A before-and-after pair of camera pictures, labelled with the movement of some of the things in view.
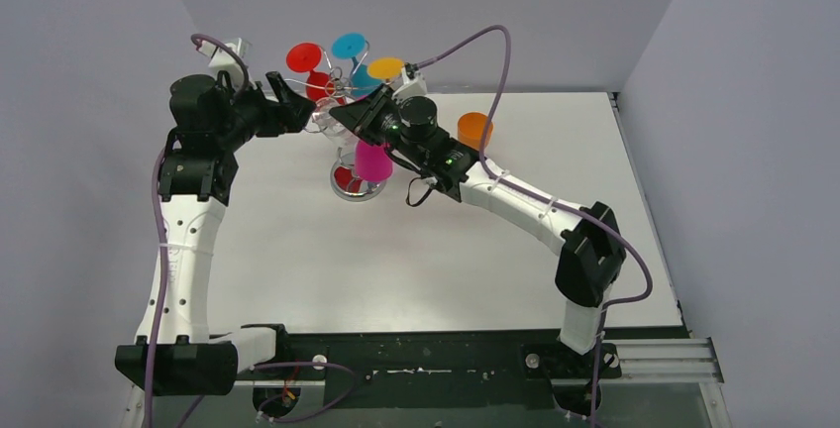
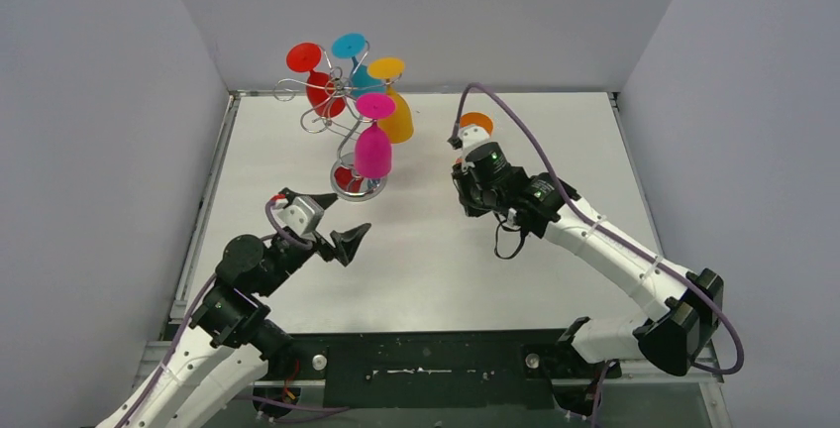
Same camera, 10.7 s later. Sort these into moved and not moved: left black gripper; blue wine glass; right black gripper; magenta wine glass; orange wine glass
Moved: left black gripper; right black gripper
Not moved: blue wine glass; orange wine glass; magenta wine glass
